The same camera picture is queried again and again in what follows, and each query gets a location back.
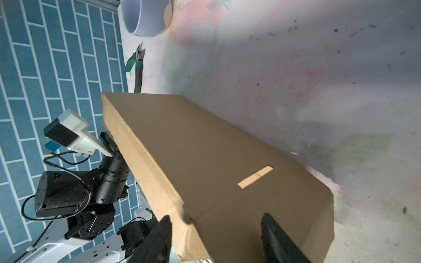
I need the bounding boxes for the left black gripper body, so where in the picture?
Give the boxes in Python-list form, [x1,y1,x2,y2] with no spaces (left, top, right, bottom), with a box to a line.
[93,131,130,204]

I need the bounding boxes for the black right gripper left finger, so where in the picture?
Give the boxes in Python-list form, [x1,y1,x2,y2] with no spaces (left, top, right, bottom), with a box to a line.
[128,215,172,263]

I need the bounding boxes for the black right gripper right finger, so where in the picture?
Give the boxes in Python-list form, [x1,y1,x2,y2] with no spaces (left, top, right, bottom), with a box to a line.
[261,213,311,263]

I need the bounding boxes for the brown cardboard box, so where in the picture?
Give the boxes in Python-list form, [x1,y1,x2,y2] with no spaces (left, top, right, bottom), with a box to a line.
[101,93,334,263]

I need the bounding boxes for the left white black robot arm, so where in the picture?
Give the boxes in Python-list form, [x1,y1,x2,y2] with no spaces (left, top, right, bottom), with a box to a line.
[9,132,130,263]

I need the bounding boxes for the lavender ceramic cup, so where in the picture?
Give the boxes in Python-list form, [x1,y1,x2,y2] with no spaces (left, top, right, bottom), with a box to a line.
[120,0,173,37]

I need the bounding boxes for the green handled pliers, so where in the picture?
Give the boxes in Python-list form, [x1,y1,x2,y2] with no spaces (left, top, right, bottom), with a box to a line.
[125,43,145,94]

